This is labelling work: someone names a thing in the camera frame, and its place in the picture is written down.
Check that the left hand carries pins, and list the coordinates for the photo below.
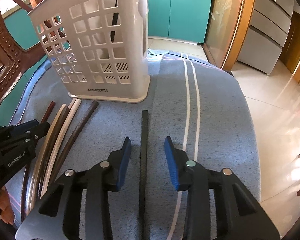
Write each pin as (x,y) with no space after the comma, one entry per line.
(6,212)

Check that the blue striped cloth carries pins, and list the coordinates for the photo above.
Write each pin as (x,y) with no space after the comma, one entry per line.
(202,109)

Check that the grey refrigerator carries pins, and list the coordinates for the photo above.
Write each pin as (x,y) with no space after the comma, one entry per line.
(267,34)

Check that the dark brown chopstick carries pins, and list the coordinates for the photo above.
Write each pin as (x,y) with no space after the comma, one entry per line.
(62,156)
(62,114)

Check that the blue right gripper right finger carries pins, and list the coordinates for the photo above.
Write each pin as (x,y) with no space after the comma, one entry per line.
(174,162)

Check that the teal lower kitchen cabinets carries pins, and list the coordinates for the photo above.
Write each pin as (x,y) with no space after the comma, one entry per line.
(192,18)

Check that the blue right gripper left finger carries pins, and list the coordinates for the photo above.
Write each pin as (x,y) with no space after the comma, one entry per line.
(125,153)

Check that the brown wooden chair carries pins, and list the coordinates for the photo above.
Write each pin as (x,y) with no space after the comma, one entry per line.
(14,60)

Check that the brown wooden door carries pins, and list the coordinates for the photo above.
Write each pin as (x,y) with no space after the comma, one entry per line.
(290,55)

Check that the white plastic utensil basket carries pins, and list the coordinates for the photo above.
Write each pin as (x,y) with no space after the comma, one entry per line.
(79,47)

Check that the cream textured chopstick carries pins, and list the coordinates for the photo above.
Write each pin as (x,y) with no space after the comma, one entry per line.
(57,146)

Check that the wooden glass sliding door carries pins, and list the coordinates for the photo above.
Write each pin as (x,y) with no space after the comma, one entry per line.
(227,29)

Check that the black chopstick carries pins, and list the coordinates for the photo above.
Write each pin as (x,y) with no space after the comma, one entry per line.
(143,174)
(113,23)

